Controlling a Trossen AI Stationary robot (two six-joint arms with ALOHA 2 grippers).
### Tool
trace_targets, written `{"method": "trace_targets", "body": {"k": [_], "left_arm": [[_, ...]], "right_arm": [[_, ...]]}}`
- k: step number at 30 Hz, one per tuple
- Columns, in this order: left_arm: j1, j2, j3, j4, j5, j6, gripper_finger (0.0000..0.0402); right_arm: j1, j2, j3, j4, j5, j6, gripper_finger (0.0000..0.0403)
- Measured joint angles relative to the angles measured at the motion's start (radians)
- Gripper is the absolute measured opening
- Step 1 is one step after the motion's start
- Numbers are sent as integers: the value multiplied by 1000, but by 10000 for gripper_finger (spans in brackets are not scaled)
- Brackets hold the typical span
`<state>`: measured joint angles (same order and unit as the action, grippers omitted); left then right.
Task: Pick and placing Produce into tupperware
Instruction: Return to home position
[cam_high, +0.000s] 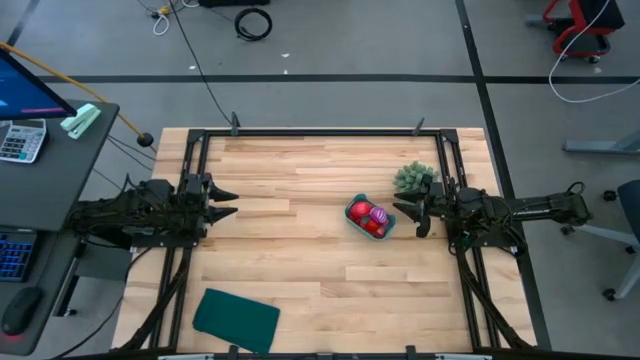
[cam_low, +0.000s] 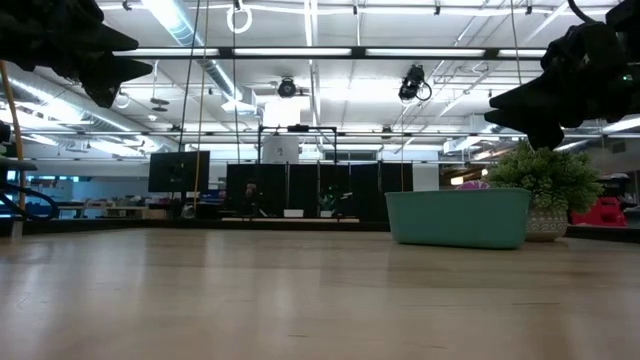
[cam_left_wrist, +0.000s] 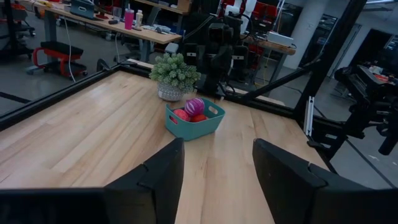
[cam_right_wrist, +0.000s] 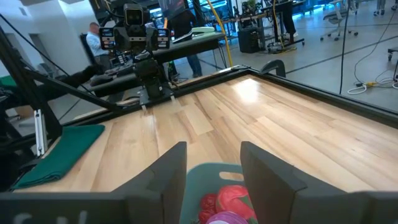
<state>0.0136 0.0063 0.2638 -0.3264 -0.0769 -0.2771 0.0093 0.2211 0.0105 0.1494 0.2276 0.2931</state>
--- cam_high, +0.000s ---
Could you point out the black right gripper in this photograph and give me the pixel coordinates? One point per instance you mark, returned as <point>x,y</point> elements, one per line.
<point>434,205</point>

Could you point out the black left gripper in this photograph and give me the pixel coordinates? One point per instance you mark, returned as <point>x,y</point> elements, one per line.
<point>195,215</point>

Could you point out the purple white striped onion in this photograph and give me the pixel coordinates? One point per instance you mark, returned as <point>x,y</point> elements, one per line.
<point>378,215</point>

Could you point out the small red round fruit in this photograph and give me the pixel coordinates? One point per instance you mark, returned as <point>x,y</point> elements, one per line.
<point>383,231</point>
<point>371,226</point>

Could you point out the red strawberry green leaves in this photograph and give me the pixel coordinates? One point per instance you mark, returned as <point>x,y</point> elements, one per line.
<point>360,210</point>

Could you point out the teal plastic container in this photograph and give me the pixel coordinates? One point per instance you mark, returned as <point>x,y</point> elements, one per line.
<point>354,218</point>

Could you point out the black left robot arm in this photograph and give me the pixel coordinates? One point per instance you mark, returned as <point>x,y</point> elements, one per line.
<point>145,210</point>

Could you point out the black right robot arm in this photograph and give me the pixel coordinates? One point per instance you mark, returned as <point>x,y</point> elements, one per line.
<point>525,209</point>

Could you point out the green succulent plant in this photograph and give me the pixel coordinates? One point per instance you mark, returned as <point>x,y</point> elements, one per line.
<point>412,175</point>

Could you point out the black round weight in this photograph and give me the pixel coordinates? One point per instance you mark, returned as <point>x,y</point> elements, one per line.
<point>145,139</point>

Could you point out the dark green folded cloth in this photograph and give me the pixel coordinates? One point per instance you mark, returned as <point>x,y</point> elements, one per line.
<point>235,320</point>

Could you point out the black side desk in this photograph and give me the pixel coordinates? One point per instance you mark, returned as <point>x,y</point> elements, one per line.
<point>60,175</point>

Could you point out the mint green stapler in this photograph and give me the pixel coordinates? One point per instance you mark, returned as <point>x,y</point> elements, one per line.
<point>80,120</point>

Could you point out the grey lower desk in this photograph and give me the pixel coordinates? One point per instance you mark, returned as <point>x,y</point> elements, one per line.
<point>55,300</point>

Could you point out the grey desk foot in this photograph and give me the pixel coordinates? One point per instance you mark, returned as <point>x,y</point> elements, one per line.
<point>600,146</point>

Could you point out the black floor box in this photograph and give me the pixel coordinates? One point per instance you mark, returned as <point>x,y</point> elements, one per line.
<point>235,2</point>

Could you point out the grey desk calculator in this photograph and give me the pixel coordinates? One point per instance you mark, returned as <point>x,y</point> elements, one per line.
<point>22,141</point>

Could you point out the black backlit keyboard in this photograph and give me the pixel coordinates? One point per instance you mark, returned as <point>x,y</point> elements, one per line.
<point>15,255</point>

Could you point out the dark office chair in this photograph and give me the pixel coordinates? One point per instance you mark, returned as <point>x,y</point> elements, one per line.
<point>631,205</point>

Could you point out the black computer mouse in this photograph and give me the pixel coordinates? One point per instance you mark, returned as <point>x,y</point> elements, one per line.
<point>20,310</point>

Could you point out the computer monitor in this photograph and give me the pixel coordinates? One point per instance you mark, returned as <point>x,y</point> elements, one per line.
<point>25,90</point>

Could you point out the red black cart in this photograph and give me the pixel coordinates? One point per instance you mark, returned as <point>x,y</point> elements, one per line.
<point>595,15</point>

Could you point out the black frame clamp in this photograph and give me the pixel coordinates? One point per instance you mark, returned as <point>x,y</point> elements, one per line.
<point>235,124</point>
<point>419,126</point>

